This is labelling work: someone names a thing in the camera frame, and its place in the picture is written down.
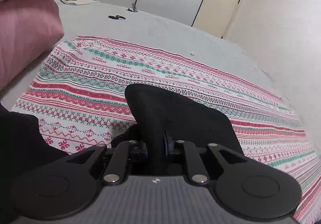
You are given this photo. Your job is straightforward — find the black pants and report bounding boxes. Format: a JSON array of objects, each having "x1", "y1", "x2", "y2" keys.
[{"x1": 110, "y1": 83, "x2": 244, "y2": 179}]

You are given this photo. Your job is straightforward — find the folded black clothing stack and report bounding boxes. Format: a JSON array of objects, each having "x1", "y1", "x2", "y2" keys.
[{"x1": 1, "y1": 106, "x2": 68, "y2": 223}]

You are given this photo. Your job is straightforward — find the patterned red green blanket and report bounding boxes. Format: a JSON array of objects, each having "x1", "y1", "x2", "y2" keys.
[{"x1": 12, "y1": 36, "x2": 320, "y2": 223}]

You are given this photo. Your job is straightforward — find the black glasses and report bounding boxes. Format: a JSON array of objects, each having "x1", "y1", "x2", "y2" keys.
[{"x1": 108, "y1": 15, "x2": 126, "y2": 20}]

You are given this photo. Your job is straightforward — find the grey bed sheet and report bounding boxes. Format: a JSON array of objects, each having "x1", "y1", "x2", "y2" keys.
[{"x1": 1, "y1": 1, "x2": 319, "y2": 166}]

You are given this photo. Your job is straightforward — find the small phone stand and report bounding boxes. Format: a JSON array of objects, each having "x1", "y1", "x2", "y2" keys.
[{"x1": 127, "y1": 3, "x2": 138, "y2": 12}]

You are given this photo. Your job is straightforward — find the beige cloth on bed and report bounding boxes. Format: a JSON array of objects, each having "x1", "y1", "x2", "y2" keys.
[{"x1": 60, "y1": 0, "x2": 99, "y2": 6}]

